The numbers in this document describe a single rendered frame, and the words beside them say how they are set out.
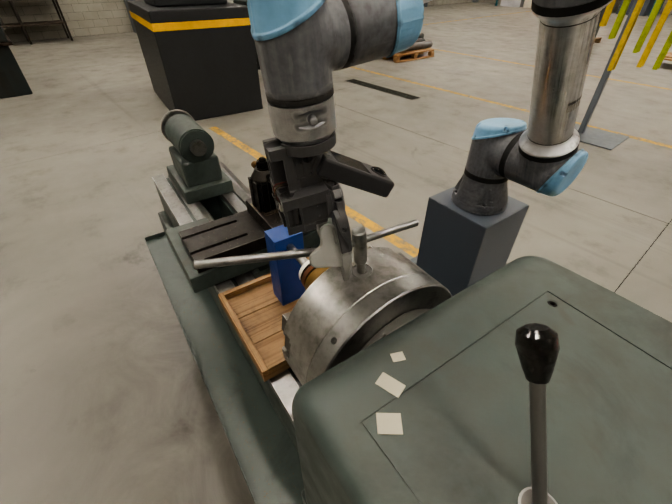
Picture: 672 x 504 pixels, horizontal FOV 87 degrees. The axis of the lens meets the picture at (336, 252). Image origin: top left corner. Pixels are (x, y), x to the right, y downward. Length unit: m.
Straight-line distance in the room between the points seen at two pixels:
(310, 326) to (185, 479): 1.32
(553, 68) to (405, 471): 0.68
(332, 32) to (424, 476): 0.43
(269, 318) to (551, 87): 0.81
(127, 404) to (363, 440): 1.76
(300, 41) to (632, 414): 0.51
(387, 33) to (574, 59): 0.43
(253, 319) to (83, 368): 1.47
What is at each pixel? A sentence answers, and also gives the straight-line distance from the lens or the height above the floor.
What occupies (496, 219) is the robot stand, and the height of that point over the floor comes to 1.10.
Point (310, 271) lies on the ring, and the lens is 0.77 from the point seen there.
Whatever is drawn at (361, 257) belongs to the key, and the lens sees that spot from 0.55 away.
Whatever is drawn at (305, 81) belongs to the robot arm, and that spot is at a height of 1.54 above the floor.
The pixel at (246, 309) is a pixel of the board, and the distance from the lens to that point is 1.03.
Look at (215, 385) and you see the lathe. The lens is 1.32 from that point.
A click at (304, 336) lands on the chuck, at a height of 1.16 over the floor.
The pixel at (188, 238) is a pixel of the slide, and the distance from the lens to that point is 1.19.
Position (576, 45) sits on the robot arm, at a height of 1.53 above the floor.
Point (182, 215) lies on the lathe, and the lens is 1.52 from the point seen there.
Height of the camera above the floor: 1.63
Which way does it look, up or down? 39 degrees down
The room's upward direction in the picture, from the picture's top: straight up
